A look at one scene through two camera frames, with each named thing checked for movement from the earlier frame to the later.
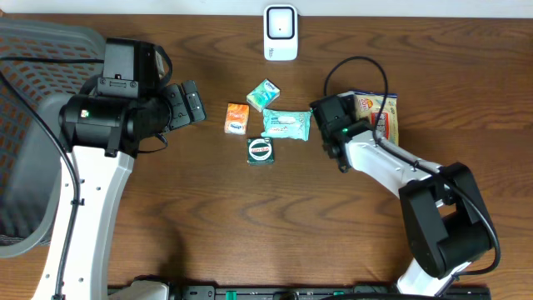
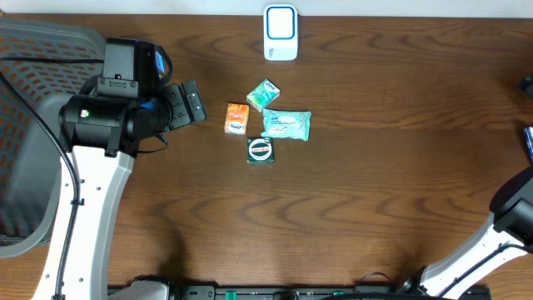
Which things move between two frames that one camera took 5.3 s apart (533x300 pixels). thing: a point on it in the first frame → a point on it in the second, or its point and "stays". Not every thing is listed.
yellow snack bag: [368, 107] → [529, 138]
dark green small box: [260, 151] stays
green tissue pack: [263, 95] stays
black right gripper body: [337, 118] → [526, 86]
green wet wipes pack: [286, 123] stays
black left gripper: [176, 97] stays
